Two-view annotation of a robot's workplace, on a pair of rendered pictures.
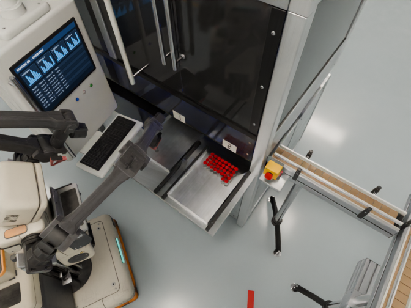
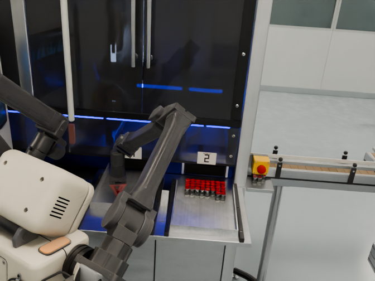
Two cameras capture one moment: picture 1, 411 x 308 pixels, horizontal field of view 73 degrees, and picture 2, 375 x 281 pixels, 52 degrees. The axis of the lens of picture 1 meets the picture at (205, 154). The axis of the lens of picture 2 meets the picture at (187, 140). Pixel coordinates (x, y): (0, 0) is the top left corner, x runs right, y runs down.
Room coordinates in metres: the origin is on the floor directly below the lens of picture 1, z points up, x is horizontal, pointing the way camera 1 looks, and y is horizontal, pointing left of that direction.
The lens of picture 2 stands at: (-0.38, 0.89, 1.82)
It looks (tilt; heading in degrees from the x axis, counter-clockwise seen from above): 25 degrees down; 323
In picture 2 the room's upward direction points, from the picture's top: 4 degrees clockwise
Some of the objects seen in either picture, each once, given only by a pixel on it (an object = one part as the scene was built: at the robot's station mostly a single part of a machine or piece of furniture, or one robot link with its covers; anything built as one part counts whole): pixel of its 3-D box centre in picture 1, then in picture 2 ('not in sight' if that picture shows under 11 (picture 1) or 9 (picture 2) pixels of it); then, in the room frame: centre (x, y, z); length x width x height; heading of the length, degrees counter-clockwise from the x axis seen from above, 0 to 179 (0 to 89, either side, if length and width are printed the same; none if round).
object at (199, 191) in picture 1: (207, 184); (204, 206); (0.66, 0.00, 0.90); 0.34 x 0.26 x 0.04; 142
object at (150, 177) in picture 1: (186, 165); (164, 202); (0.79, 0.11, 0.87); 0.70 x 0.48 x 0.02; 52
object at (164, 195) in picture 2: (177, 172); (163, 205); (0.73, 0.15, 0.91); 0.14 x 0.03 x 0.06; 141
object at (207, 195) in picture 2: (216, 172); (205, 193); (0.72, -0.06, 0.90); 0.18 x 0.02 x 0.05; 51
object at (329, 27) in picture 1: (334, 27); not in sight; (1.09, -0.57, 1.50); 0.85 x 0.01 x 0.59; 142
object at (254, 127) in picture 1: (257, 106); (240, 78); (0.75, -0.21, 1.40); 0.04 x 0.01 x 0.80; 52
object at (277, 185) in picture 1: (274, 176); (258, 183); (0.71, -0.38, 0.87); 0.14 x 0.13 x 0.02; 142
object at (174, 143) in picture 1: (171, 140); (128, 185); (0.95, 0.20, 0.90); 0.34 x 0.26 x 0.04; 142
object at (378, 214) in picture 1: (333, 184); (311, 168); (0.62, -0.65, 0.92); 0.69 x 0.16 x 0.16; 52
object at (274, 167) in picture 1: (273, 168); (260, 164); (0.68, -0.34, 0.99); 0.08 x 0.07 x 0.07; 142
